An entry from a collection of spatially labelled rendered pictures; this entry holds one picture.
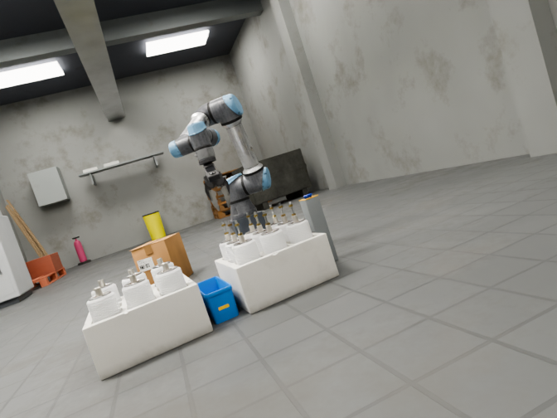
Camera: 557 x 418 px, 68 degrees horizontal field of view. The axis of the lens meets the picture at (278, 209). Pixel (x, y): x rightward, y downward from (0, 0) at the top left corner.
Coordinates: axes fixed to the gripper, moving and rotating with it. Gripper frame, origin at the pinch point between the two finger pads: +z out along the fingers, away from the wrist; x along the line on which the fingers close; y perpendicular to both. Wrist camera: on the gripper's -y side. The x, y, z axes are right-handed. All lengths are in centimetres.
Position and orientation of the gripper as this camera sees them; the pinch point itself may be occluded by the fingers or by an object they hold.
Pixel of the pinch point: (223, 206)
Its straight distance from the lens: 170.1
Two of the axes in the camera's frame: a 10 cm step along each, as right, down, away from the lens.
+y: -2.2, 0.0, 9.8
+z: 3.1, 9.5, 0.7
